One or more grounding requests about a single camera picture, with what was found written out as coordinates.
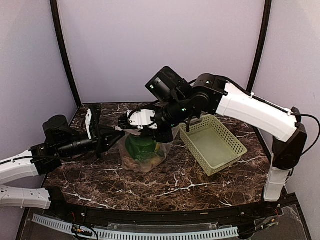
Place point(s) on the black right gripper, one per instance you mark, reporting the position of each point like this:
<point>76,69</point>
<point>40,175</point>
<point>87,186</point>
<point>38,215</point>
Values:
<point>165,136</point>

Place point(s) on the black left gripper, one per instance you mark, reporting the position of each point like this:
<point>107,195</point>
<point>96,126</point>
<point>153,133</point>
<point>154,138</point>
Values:
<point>103,142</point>

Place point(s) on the brown potato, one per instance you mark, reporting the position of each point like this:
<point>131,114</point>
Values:
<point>130,164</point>

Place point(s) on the green pepper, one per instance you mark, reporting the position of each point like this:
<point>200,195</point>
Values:
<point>140,148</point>

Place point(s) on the clear zip top bag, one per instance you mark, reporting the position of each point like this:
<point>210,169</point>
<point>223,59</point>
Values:
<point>144,166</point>

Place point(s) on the orange yellow mango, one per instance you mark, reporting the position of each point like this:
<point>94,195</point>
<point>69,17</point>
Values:
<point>157,158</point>

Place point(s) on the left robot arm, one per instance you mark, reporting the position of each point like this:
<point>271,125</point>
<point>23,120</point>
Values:
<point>38,160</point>

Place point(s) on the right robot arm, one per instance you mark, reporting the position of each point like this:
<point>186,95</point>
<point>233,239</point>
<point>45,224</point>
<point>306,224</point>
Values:
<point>214,94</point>

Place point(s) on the green perforated plastic basket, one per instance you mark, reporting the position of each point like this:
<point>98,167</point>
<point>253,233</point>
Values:
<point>212,145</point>

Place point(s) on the black front rail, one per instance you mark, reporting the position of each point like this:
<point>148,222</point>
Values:
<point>235,215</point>

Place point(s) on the black frame post right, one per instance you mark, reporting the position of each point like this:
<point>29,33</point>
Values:
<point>260,45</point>

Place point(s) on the black frame post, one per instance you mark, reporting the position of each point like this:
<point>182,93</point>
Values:
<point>260,45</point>
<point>63,52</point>

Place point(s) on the white slotted cable duct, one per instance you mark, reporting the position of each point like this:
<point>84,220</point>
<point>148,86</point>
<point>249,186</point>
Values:
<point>117,231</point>

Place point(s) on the black frame post left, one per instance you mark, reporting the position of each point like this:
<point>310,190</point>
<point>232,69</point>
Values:
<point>63,52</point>

